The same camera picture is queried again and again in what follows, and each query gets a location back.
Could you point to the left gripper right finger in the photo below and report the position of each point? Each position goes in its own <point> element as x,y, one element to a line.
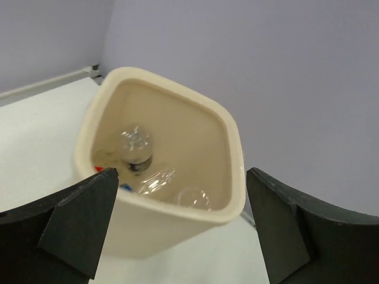
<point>306,240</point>

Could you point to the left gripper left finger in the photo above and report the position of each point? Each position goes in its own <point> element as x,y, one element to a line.
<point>59,238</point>

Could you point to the blue label bottle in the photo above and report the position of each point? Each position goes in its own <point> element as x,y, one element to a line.
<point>126,187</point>

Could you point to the red label clear bottle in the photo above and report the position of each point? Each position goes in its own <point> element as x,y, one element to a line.
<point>106,158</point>

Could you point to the clear white cap bottle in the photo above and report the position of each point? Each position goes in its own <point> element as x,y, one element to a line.
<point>149,184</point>

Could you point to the cream plastic bin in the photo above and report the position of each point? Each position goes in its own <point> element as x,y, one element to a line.
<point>191,133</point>

